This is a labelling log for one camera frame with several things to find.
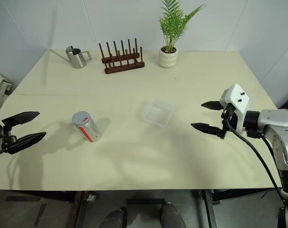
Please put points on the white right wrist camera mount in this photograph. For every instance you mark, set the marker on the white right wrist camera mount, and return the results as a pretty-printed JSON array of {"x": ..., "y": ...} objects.
[{"x": 239, "y": 99}]

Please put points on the brown wooden peg rack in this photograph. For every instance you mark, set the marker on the brown wooden peg rack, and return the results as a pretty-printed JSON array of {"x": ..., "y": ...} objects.
[{"x": 122, "y": 64}]

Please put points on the green palm plant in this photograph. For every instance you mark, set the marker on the green palm plant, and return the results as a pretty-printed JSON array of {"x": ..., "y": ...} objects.
[{"x": 172, "y": 21}]

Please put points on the dark metal table leg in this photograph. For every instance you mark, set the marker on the dark metal table leg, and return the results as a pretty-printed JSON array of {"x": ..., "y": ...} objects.
[
  {"x": 209, "y": 209},
  {"x": 79, "y": 209}
]

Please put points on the silver and red can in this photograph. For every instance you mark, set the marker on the silver and red can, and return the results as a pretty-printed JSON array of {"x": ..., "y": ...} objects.
[{"x": 90, "y": 130}]

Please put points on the dark rounded shape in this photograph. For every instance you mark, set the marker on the dark rounded shape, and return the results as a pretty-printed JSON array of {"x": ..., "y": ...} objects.
[
  {"x": 114, "y": 218},
  {"x": 172, "y": 216}
]

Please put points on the white ribbed plant pot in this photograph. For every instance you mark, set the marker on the white ribbed plant pot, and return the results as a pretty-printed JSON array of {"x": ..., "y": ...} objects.
[{"x": 168, "y": 58}]

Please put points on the clear plastic container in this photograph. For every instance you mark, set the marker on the clear plastic container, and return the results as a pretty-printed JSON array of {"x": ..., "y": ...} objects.
[{"x": 157, "y": 112}]

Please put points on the steel watering can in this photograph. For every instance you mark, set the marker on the steel watering can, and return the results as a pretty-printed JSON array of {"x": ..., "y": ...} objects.
[{"x": 75, "y": 58}]

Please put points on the grey plastic jar lid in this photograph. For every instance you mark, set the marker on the grey plastic jar lid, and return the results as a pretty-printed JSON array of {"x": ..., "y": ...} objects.
[{"x": 81, "y": 118}]

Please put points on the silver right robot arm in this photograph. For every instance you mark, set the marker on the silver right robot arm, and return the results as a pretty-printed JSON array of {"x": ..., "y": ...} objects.
[{"x": 277, "y": 123}]

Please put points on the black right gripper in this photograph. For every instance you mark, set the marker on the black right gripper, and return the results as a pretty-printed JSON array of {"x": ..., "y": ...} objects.
[{"x": 230, "y": 117}]

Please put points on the small crumpled silver object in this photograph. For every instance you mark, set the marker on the small crumpled silver object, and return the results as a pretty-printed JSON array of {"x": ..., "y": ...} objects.
[{"x": 91, "y": 197}]

